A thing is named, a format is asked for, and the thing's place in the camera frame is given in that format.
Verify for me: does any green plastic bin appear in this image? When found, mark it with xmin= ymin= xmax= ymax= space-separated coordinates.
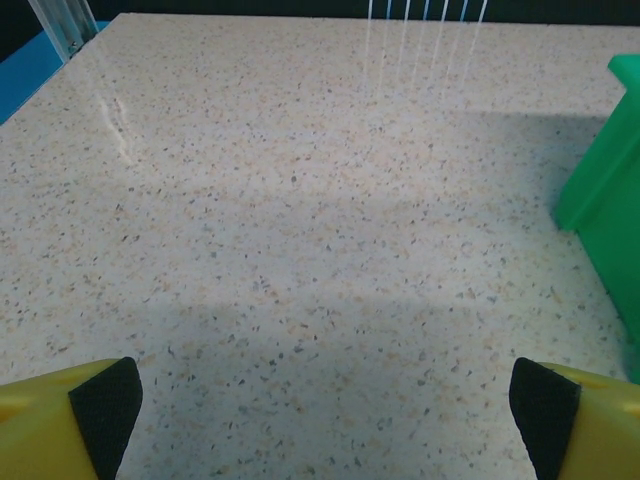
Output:
xmin=553 ymin=53 xmax=640 ymax=346

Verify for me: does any aluminium frame post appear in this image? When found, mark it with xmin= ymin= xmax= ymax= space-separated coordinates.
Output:
xmin=27 ymin=0 xmax=97 ymax=64

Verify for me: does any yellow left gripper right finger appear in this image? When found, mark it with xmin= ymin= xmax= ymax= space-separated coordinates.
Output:
xmin=509 ymin=357 xmax=640 ymax=480

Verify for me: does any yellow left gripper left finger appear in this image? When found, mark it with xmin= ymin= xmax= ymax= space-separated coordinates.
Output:
xmin=0 ymin=356 xmax=144 ymax=480

